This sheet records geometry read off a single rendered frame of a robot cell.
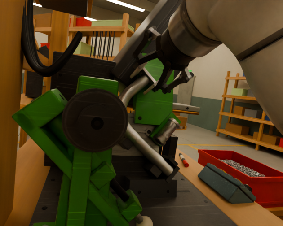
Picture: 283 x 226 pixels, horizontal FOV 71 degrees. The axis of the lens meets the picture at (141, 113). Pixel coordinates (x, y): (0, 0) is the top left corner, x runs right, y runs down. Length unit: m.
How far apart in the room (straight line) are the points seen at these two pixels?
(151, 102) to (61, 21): 0.93
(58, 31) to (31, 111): 1.12
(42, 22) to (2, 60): 4.36
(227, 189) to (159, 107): 0.29
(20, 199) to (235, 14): 0.54
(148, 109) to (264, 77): 0.37
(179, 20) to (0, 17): 0.24
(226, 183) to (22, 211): 0.51
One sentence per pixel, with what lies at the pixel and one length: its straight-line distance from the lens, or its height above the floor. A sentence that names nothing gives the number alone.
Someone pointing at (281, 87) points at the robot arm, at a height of 1.19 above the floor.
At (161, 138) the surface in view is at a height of 1.04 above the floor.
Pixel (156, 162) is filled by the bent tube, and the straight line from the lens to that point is 0.53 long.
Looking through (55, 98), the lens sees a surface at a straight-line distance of 0.26.
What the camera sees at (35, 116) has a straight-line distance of 0.26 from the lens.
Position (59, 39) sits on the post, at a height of 1.40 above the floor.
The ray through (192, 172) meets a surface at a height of 0.90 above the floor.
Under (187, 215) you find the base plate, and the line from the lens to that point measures 0.51.
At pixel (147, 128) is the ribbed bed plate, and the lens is 0.59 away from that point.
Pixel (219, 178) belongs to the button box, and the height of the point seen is 0.94.
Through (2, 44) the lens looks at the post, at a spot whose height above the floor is 1.20.
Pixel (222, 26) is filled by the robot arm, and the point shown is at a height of 1.25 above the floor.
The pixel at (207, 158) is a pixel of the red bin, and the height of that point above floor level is 0.90.
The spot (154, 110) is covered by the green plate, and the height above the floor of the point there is 1.11.
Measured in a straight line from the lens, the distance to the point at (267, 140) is 6.29.
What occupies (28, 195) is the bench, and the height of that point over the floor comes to 0.88.
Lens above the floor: 1.16
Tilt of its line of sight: 6 degrees down
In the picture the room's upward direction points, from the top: 8 degrees clockwise
